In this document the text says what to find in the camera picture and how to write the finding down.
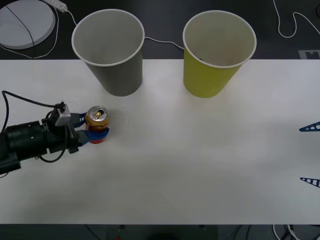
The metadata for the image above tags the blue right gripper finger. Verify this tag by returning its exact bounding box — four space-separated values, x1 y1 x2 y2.
299 176 320 188
298 121 320 133

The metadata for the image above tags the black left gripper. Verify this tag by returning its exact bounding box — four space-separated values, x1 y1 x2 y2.
41 112 111 155

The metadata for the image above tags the red and gold drink can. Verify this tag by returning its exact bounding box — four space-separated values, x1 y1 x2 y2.
84 105 111 145

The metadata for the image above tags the grey plastic bin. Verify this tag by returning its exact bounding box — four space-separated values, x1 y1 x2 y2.
71 9 146 97

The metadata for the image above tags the white round floor plate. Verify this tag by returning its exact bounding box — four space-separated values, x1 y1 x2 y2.
0 0 57 50

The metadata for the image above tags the white power strip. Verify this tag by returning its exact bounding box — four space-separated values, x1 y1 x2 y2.
41 0 68 12

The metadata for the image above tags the white looping cable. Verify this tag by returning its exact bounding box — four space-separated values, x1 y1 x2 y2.
272 0 320 39

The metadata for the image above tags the white power strip cable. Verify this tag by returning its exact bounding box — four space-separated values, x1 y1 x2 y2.
65 8 185 51

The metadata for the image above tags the thin black cable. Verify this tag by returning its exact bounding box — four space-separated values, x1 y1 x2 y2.
5 4 36 60

